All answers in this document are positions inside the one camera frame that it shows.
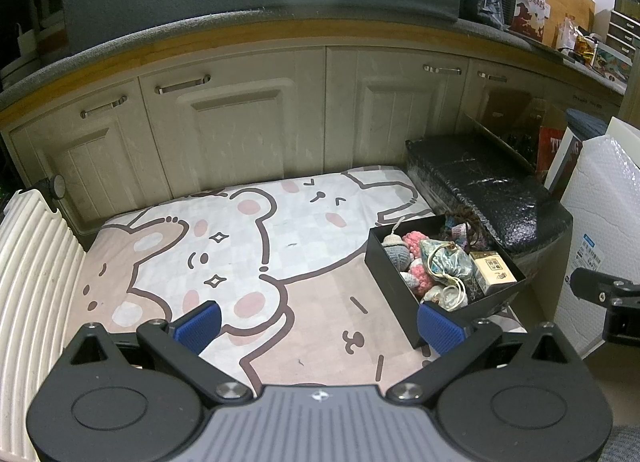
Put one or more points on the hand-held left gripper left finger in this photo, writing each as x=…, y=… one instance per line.
x=196, y=327

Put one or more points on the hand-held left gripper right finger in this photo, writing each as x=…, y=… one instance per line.
x=442, y=327

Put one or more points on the pink white crochet octopus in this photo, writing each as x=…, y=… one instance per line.
x=420, y=282

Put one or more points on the floral fabric pouch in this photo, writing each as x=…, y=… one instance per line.
x=450, y=262

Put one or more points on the small yellow box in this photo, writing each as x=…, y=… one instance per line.
x=492, y=269

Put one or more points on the pink crochet ball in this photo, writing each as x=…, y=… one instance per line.
x=417, y=244

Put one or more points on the grey crochet toy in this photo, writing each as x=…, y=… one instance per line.
x=397, y=252

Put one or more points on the dark crochet bundle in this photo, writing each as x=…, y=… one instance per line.
x=465, y=229

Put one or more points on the white bubble mailer package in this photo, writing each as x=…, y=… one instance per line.
x=600, y=202

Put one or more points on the printed bear blanket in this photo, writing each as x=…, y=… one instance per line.
x=300, y=242

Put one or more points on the black bubble-wrapped bundle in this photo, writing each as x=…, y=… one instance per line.
x=490, y=187

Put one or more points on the red book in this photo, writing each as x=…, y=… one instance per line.
x=557, y=150

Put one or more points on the grey-blue folded cloth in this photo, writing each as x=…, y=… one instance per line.
x=590, y=123

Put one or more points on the brown cardboard box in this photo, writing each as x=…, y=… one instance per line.
x=510, y=107

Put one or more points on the small drawer unit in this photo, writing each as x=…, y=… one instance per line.
x=625, y=22

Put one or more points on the grey countertop with wood edge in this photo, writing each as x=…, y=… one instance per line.
x=150, y=35

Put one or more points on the white bag with red print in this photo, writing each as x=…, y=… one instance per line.
x=530, y=7

